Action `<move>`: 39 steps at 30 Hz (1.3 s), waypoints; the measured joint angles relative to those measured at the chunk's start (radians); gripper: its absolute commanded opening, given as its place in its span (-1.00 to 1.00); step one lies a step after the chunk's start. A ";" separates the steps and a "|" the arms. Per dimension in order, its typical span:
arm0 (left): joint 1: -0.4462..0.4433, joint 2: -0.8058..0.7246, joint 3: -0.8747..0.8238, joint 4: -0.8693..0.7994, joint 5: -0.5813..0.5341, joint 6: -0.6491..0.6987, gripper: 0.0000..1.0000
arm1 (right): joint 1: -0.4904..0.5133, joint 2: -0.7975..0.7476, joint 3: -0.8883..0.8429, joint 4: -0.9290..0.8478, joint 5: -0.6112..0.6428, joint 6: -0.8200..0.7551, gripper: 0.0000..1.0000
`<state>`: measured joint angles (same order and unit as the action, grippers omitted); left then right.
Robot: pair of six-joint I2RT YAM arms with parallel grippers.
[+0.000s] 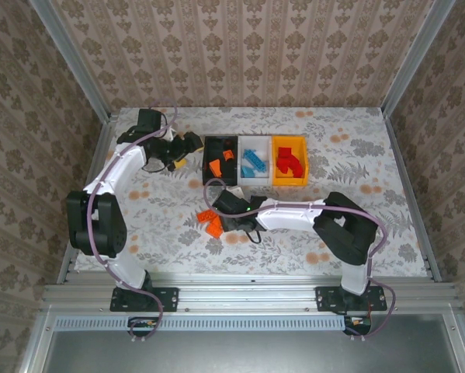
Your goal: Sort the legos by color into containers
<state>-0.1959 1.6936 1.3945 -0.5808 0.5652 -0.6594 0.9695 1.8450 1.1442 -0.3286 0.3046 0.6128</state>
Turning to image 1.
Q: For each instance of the aluminium front frame beam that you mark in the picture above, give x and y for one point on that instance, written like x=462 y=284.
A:
x=247 y=295

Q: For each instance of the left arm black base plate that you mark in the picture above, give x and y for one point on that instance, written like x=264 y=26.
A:
x=166 y=299

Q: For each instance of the red lego brick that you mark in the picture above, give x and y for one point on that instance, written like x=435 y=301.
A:
x=283 y=151
x=282 y=166
x=297 y=171
x=295 y=160

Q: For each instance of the blue sloped lego brick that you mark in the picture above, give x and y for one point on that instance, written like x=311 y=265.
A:
x=247 y=171

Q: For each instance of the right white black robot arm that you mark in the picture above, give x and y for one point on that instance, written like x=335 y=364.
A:
x=286 y=217

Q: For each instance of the aluminium slanted frame post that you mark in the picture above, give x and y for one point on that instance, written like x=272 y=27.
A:
x=76 y=58
x=416 y=58

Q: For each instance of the long blue lego brick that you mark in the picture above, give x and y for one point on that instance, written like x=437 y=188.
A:
x=255 y=157

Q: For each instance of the yellow plastic bin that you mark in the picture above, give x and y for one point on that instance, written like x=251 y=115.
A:
x=275 y=178

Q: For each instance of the grey metal panel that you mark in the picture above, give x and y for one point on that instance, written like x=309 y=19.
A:
x=255 y=353

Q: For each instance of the small orange lego brick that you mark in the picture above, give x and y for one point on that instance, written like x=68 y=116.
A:
x=216 y=222
x=228 y=154
x=215 y=232
x=215 y=167

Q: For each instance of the white plastic bin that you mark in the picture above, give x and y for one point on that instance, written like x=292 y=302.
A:
x=261 y=176

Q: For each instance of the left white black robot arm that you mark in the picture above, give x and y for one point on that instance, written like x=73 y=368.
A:
x=115 y=171

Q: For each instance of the aluminium side frame rail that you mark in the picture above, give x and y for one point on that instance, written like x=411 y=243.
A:
x=406 y=175
x=102 y=153

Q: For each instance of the black plastic bin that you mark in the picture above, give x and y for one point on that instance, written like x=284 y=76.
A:
x=216 y=143

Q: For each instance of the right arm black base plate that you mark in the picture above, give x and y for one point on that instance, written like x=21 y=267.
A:
x=325 y=299

